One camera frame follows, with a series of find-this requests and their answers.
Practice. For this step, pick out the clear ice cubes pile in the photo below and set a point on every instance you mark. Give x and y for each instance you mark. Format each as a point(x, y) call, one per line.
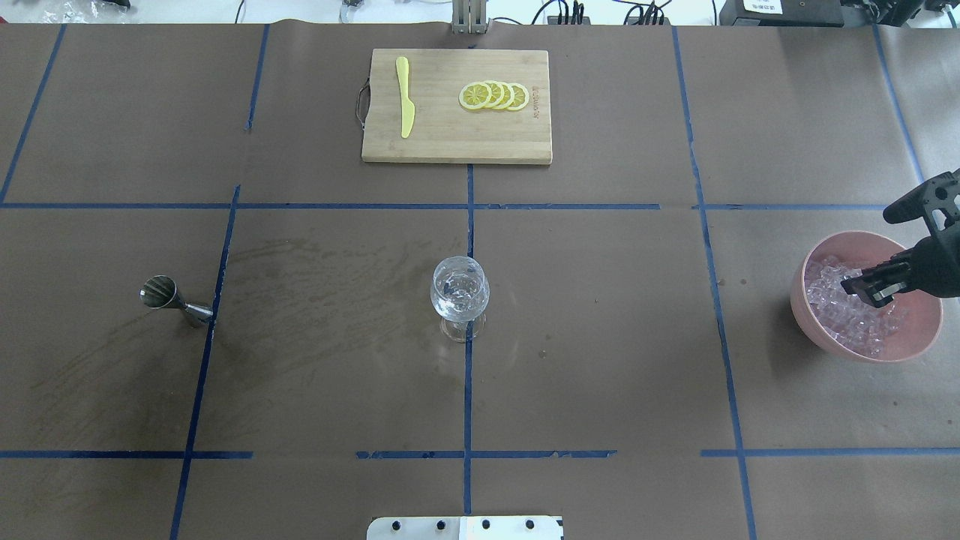
point(857, 326)

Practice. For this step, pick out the back lemon slice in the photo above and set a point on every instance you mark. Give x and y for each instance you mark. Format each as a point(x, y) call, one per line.
point(521, 96)

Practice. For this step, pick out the steel double jigger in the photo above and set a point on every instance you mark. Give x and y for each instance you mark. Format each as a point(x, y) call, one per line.
point(162, 293)

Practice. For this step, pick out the lemon slice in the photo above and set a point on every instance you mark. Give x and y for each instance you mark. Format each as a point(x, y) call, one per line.
point(507, 95)
point(475, 96)
point(521, 96)
point(496, 94)

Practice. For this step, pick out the clear wine glass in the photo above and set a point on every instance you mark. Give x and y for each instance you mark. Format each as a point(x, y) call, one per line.
point(460, 294)

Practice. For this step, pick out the bamboo cutting board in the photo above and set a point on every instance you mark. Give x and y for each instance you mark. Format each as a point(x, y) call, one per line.
point(444, 132)

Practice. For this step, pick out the aluminium frame post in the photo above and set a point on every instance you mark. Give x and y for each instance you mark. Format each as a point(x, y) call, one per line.
point(469, 17)

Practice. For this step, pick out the black device box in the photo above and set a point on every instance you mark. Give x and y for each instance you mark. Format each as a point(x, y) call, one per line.
point(822, 14)

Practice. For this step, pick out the yellow plastic knife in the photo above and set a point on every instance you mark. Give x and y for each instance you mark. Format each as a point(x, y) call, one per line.
point(407, 107)

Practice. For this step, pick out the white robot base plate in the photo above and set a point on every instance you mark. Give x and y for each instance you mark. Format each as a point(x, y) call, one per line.
point(467, 527)

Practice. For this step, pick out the pink bowl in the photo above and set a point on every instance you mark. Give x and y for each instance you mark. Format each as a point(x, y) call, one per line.
point(922, 322)

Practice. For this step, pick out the front lemon slice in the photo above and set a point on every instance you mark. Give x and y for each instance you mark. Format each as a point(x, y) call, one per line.
point(475, 96)

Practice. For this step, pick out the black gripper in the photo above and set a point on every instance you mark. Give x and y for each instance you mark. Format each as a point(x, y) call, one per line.
point(939, 264)

